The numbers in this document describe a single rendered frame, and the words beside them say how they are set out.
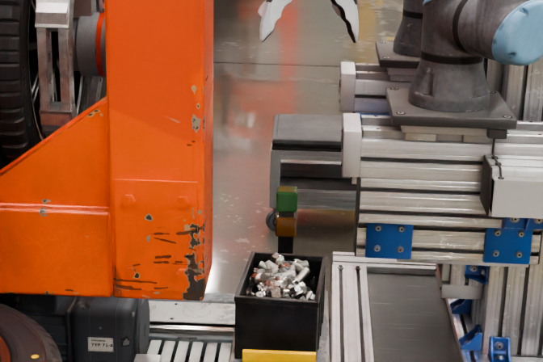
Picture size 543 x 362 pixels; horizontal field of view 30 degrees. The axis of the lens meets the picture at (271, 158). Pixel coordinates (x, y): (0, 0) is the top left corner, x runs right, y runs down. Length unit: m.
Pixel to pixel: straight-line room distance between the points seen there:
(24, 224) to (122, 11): 0.41
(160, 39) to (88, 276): 0.44
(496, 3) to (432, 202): 0.41
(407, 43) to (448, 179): 0.55
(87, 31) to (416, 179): 0.78
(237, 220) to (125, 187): 1.92
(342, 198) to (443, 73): 1.61
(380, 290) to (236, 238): 0.96
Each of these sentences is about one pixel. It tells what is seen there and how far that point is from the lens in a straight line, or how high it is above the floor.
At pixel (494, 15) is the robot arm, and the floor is 1.01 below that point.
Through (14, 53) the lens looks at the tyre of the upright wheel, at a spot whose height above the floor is 0.89.
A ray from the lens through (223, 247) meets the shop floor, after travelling 3.36.
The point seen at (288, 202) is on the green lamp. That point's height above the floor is 0.64.
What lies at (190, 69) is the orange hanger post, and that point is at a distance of 1.64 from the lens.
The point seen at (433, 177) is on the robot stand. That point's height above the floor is 0.69.
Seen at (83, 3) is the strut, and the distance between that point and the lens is 2.23.
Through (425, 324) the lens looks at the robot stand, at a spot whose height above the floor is 0.21.
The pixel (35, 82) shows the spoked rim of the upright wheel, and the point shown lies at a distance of 2.18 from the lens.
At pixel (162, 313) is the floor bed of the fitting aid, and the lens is 2.75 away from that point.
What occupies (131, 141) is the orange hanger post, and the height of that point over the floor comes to 0.81.
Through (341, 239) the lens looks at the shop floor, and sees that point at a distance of 3.46.
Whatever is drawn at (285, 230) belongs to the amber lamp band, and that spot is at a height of 0.58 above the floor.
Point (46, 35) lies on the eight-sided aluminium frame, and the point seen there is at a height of 0.92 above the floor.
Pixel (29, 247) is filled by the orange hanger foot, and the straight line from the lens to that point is 1.79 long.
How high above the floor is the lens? 1.28
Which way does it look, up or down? 17 degrees down
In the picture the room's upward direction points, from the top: 1 degrees clockwise
